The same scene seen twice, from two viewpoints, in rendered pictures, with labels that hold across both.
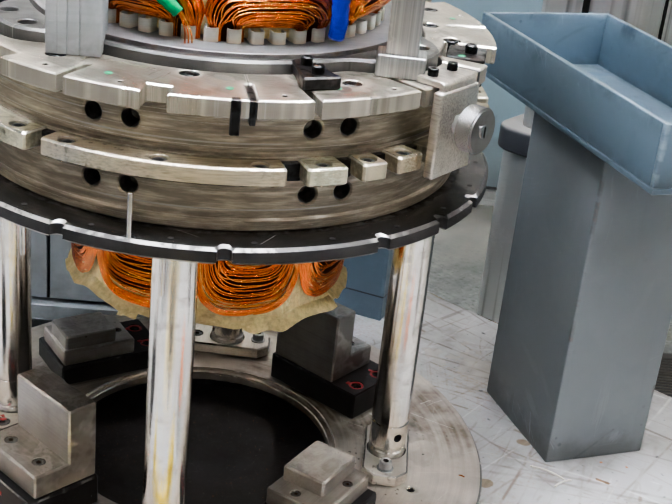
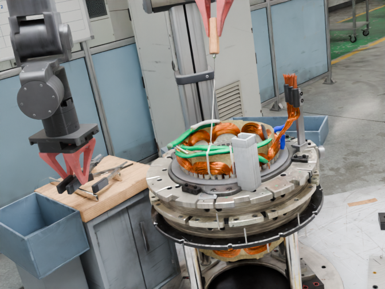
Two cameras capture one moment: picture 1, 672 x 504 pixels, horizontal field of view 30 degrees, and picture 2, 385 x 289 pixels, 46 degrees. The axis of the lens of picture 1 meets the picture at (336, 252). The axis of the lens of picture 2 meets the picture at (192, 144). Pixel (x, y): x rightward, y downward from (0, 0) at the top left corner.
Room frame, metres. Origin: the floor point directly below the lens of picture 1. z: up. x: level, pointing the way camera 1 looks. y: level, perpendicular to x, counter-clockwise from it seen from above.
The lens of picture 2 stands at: (0.16, 0.63, 1.43)
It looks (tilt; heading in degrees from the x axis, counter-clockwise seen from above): 20 degrees down; 320
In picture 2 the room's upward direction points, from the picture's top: 10 degrees counter-clockwise
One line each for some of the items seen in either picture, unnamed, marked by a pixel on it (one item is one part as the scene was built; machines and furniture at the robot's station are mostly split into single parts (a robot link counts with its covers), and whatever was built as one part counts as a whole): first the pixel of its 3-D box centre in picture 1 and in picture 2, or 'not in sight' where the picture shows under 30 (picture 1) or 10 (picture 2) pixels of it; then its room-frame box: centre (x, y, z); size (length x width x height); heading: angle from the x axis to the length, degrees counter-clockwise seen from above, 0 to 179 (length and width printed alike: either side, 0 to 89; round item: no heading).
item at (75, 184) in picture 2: not in sight; (75, 184); (0.84, 0.33, 1.13); 0.04 x 0.01 x 0.02; 115
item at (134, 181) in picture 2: not in sight; (98, 184); (0.97, 0.23, 1.05); 0.20 x 0.19 x 0.02; 93
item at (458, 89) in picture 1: (441, 121); (310, 155); (0.63, -0.05, 1.07); 0.04 x 0.02 x 0.05; 144
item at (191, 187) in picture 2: not in sight; (191, 188); (0.70, 0.20, 1.10); 0.03 x 0.01 x 0.01; 6
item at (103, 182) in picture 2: not in sight; (99, 184); (0.89, 0.26, 1.09); 0.04 x 0.01 x 0.02; 108
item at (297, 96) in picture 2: not in sight; (291, 94); (0.63, 0.00, 1.21); 0.04 x 0.04 x 0.03; 6
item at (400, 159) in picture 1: (399, 158); not in sight; (0.62, -0.03, 1.05); 0.02 x 0.02 x 0.01; 46
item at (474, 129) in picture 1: (475, 129); (321, 152); (0.62, -0.06, 1.07); 0.03 x 0.01 x 0.03; 144
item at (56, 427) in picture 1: (39, 430); not in sight; (0.64, 0.17, 0.85); 0.06 x 0.04 x 0.05; 48
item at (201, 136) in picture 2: not in sight; (199, 140); (0.80, 0.08, 1.12); 0.06 x 0.02 x 0.04; 96
